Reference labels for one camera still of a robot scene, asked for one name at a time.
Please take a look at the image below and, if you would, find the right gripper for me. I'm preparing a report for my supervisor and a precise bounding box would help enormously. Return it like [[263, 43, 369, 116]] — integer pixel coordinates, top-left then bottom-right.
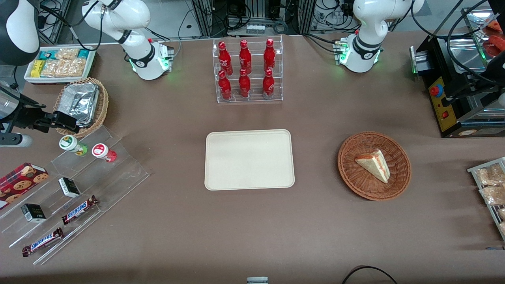
[[0, 90, 78, 133]]

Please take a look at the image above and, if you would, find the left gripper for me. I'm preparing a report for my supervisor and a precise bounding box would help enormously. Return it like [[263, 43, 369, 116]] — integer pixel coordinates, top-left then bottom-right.
[[441, 50, 505, 108]]

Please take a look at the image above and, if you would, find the green gum bottle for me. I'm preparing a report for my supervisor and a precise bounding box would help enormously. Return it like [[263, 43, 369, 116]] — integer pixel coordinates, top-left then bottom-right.
[[59, 135, 88, 156]]

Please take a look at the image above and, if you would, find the aluminium foil tray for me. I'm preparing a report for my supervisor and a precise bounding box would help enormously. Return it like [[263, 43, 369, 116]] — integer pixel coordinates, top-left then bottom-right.
[[59, 83, 99, 129]]

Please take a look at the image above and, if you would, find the red gum bottle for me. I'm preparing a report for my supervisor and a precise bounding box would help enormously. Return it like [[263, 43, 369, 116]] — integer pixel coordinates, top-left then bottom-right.
[[92, 143, 118, 163]]

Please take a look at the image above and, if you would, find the tray of packaged snacks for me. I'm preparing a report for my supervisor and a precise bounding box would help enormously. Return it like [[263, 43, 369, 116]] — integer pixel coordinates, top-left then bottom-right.
[[467, 157, 505, 242]]

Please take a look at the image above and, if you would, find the beige serving tray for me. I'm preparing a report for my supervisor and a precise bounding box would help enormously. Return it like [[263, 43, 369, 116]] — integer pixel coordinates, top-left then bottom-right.
[[204, 129, 296, 191]]

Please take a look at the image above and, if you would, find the black food warmer machine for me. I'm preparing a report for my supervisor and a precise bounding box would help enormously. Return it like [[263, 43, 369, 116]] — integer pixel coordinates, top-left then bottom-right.
[[410, 8, 505, 138]]

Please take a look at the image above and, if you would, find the clear cracker bag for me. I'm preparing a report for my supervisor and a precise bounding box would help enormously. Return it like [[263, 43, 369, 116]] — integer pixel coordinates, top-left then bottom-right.
[[55, 48, 79, 60], [41, 58, 86, 78]]

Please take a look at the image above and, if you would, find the light tan wicker basket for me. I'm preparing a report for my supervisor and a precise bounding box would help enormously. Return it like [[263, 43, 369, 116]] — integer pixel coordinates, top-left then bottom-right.
[[53, 77, 109, 138]]

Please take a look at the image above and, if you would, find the white snack bin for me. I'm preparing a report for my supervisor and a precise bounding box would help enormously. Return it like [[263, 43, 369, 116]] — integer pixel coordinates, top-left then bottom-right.
[[24, 46, 96, 84]]

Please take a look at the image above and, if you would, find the red cookie box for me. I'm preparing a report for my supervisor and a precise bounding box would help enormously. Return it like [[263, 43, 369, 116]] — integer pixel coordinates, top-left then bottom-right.
[[0, 163, 50, 209]]

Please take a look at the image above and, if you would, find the small black box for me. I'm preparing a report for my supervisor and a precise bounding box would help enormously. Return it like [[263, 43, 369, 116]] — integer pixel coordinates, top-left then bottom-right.
[[21, 204, 47, 223], [58, 177, 80, 198]]

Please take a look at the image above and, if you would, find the clear acrylic stepped shelf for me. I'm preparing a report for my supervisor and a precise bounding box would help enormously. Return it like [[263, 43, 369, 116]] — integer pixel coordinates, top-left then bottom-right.
[[0, 125, 150, 265]]

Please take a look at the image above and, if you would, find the Snickers chocolate bar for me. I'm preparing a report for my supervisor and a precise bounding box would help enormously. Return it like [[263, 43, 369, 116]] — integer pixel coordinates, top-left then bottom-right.
[[61, 195, 99, 225], [22, 228, 64, 258]]

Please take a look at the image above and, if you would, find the wrapped triangle sandwich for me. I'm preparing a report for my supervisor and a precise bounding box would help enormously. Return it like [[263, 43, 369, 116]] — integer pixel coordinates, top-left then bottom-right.
[[354, 149, 391, 184]]

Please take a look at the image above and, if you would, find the brown round wicker basket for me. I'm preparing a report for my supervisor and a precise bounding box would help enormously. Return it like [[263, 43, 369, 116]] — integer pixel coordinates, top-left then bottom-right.
[[337, 131, 412, 202]]

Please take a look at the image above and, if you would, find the red cola bottle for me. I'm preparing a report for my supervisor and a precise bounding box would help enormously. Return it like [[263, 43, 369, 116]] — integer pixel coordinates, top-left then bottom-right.
[[264, 38, 276, 71], [239, 39, 252, 73], [238, 69, 251, 98], [218, 41, 233, 75], [218, 70, 232, 100], [262, 69, 275, 98]]

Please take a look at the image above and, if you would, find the clear acrylic bottle rack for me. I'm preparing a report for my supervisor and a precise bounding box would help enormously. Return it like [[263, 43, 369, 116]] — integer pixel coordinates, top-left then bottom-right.
[[212, 35, 284, 104]]

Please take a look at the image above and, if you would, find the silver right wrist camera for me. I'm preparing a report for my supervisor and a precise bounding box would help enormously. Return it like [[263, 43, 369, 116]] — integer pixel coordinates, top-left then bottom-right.
[[0, 133, 33, 148]]

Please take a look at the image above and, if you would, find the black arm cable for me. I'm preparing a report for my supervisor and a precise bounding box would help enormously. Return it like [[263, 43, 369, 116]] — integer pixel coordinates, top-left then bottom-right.
[[410, 0, 498, 85], [73, 0, 105, 52]]

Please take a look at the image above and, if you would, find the black looped cable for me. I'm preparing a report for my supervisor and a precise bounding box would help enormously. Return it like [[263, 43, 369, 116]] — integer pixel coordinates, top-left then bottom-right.
[[341, 265, 399, 284]]

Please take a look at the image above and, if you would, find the aluminium profile frame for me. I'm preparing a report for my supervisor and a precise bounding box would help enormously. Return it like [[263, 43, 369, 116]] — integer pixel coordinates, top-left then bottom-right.
[[191, 0, 316, 38]]

